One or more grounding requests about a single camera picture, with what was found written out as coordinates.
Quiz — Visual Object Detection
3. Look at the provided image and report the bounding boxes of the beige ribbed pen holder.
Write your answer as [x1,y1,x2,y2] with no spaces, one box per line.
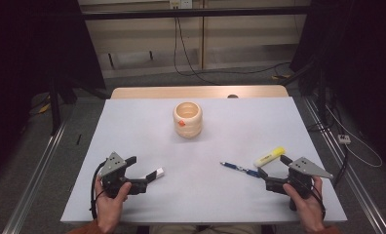
[173,101,204,139]

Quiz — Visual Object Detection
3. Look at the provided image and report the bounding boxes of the white wall outlet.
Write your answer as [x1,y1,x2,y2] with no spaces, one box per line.
[169,0,194,10]

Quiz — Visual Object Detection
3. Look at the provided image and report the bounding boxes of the hand-held gripper cable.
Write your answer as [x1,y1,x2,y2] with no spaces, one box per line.
[306,183,328,220]
[89,160,108,220]

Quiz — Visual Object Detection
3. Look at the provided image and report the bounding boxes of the white cable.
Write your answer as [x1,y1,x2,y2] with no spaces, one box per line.
[324,102,384,169]

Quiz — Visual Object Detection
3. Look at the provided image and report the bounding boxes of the blue pen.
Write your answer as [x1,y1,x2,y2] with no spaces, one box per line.
[219,161,262,179]

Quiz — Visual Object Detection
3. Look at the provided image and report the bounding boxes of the white table mat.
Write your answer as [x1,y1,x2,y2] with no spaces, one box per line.
[59,97,348,225]

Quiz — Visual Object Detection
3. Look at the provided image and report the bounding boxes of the black curtain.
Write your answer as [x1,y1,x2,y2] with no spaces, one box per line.
[289,0,386,176]
[0,0,106,187]

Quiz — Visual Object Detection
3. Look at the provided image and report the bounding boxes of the right hand-held gripper cable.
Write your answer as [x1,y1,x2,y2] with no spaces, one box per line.
[306,183,328,220]

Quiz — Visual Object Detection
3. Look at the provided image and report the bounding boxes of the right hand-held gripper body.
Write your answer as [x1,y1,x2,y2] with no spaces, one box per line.
[264,156,334,213]

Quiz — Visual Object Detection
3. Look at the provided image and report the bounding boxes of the left hand-held gripper cable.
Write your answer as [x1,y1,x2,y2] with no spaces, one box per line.
[89,160,108,220]

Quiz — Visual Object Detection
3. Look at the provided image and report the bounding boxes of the black floor cable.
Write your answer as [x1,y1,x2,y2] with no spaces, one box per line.
[331,142,350,188]

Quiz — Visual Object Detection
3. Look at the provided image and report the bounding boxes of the person's left hand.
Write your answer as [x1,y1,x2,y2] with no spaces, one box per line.
[94,175,133,234]

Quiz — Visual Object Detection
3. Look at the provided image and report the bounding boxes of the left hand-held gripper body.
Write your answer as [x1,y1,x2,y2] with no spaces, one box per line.
[99,151,131,200]

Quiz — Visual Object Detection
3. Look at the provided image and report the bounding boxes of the wooden table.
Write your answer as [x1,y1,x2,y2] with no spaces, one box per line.
[110,85,290,100]

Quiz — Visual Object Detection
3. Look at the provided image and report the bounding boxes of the metal floor rail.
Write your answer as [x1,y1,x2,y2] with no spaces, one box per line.
[302,97,386,234]
[1,119,69,234]

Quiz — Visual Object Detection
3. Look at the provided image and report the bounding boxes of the yellow highlighter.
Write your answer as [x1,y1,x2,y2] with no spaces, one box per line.
[252,145,287,169]

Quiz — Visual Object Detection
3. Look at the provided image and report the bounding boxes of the person's legs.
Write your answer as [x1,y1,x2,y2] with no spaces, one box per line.
[147,224,263,234]

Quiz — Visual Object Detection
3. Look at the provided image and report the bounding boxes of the black horizontal bar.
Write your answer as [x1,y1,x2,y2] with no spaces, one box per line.
[81,5,312,21]

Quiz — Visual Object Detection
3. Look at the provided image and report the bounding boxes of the black metal stand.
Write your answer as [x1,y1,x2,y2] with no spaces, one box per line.
[48,77,64,137]

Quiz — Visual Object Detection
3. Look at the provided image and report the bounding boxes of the person's right hand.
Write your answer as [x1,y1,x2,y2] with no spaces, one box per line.
[282,175,327,234]

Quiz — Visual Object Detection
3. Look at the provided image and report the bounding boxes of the beige wooden cabinet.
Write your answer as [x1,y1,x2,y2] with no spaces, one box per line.
[77,0,312,79]

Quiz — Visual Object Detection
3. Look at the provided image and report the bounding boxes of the black hanging cable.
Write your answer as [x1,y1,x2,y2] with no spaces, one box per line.
[173,16,291,87]

